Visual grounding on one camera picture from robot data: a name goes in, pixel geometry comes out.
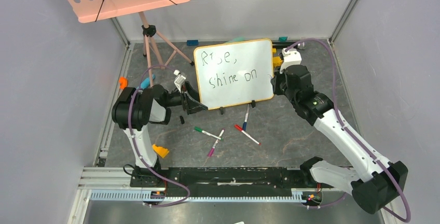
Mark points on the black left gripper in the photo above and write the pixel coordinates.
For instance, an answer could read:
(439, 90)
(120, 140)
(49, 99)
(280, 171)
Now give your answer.
(190, 105)

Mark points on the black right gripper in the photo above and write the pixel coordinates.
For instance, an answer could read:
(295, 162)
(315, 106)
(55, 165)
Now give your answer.
(279, 66)

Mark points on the yellow-framed whiteboard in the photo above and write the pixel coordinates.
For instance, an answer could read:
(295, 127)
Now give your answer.
(234, 73)

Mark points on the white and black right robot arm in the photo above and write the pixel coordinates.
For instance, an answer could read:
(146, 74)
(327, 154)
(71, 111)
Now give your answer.
(375, 181)

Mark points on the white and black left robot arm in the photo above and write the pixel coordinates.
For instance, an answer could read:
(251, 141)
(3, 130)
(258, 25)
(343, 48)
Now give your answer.
(136, 108)

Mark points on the yellow round block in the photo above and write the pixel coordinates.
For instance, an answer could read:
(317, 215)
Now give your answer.
(277, 62)

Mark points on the green-capped marker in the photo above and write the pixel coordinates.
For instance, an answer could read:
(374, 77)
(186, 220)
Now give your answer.
(200, 130)

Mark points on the black handheld microphone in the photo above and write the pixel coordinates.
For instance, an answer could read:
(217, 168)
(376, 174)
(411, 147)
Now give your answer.
(286, 44)

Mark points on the teal triangle block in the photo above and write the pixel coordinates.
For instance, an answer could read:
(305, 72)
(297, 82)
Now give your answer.
(283, 39)

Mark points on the blue toy microphone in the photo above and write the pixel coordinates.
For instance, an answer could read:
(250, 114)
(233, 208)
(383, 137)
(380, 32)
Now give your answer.
(145, 84)

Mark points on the red-capped marker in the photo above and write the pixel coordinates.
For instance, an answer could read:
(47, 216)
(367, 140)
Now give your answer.
(246, 134)

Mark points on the blue-capped marker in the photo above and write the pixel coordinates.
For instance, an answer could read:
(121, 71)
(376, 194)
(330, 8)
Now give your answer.
(246, 117)

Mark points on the magenta-capped marker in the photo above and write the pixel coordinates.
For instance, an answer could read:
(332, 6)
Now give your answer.
(215, 143)

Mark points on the dark blue brick block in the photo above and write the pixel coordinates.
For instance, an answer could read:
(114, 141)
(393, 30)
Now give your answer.
(192, 42)

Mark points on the mint green toy microphone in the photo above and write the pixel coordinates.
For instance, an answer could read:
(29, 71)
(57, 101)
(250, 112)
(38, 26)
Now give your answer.
(237, 39)

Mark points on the orange wedge block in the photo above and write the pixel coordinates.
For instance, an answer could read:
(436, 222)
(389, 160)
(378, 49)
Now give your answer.
(160, 151)

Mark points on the small orange clip toy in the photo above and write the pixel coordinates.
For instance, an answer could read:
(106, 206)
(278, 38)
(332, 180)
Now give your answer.
(123, 83)

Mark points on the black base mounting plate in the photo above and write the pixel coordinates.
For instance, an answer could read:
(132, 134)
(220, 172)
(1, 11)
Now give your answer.
(224, 182)

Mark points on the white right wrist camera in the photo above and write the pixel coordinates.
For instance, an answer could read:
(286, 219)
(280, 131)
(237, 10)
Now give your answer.
(290, 57)

